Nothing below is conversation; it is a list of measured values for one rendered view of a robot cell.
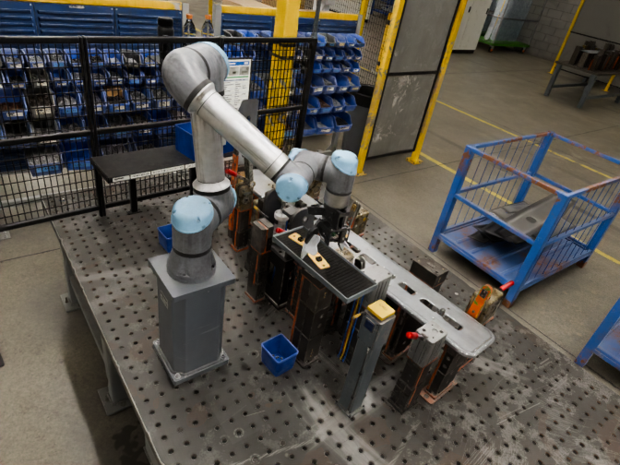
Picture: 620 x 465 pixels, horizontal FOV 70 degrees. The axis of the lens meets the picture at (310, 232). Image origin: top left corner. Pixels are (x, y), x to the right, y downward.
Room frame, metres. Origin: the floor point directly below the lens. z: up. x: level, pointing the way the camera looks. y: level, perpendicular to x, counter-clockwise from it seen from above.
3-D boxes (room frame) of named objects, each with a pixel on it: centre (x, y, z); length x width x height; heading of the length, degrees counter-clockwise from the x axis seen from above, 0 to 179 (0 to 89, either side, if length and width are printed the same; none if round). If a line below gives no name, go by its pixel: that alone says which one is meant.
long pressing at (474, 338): (1.57, -0.14, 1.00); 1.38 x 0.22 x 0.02; 46
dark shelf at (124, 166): (2.05, 0.67, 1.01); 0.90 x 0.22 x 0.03; 136
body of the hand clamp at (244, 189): (1.78, 0.33, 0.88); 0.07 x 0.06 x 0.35; 136
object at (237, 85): (2.35, 0.55, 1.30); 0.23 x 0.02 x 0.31; 136
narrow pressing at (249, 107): (2.09, 0.40, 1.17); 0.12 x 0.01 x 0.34; 136
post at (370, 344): (0.99, -0.25, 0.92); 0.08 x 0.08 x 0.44; 46
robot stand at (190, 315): (1.08, 0.35, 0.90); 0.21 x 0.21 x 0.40; 42
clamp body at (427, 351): (1.05, -0.43, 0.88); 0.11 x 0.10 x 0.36; 136
